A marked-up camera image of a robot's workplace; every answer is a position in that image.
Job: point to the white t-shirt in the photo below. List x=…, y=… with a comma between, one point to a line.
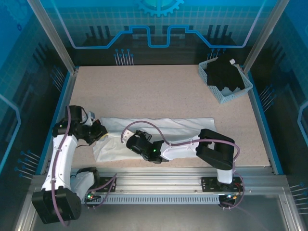
x=183, y=125

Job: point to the light blue plastic basket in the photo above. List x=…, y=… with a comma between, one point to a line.
x=231, y=97

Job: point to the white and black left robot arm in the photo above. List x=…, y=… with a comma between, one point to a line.
x=62, y=163

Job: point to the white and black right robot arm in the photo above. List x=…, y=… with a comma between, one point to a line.
x=214, y=151

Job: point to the small connector with lights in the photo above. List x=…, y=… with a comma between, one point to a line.
x=91, y=197
x=229, y=197

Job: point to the black garment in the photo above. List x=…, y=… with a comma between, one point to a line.
x=223, y=74

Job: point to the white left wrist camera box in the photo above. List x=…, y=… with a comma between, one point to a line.
x=91, y=118

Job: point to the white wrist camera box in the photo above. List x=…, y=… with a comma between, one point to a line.
x=125, y=136
x=91, y=118

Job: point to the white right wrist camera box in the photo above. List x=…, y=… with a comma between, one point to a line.
x=125, y=136

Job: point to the aluminium table side rail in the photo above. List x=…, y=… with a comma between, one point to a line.
x=65, y=96
x=258, y=115

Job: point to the aluminium mounting rail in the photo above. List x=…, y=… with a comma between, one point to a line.
x=156, y=179

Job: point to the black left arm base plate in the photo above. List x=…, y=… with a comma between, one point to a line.
x=108, y=184

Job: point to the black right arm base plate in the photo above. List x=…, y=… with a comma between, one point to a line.
x=210, y=184

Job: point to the aluminium frame post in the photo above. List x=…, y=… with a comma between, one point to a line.
x=264, y=33
x=51, y=33

